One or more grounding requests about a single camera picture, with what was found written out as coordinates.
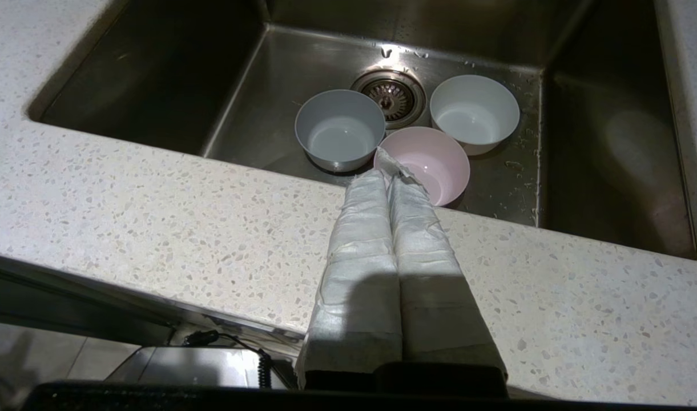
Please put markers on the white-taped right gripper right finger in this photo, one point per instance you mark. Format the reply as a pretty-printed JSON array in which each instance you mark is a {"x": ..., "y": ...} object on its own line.
[{"x": 434, "y": 297}]

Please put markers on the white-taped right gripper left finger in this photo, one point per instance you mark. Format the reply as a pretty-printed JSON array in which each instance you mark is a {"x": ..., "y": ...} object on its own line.
[{"x": 359, "y": 285}]

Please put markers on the pale pink bowl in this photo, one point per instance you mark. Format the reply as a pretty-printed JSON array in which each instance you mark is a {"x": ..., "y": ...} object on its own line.
[{"x": 434, "y": 157}]

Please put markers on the pale blue bowl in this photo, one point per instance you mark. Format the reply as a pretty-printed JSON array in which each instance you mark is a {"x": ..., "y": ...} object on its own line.
[{"x": 338, "y": 134}]

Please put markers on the pale green bowl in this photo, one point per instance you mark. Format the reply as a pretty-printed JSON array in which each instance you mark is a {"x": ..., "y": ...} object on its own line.
[{"x": 474, "y": 111}]

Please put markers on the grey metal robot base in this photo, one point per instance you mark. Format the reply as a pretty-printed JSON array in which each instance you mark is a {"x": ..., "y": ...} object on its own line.
[{"x": 188, "y": 365}]

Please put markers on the stainless steel sink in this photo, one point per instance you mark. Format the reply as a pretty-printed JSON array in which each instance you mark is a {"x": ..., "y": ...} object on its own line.
[{"x": 154, "y": 74}]

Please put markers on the round metal drain strainer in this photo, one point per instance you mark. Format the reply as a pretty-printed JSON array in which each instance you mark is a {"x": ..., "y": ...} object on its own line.
[{"x": 393, "y": 94}]

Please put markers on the dark under-counter cabinet front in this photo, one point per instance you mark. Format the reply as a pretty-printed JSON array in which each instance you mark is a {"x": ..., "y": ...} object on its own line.
[{"x": 68, "y": 311}]

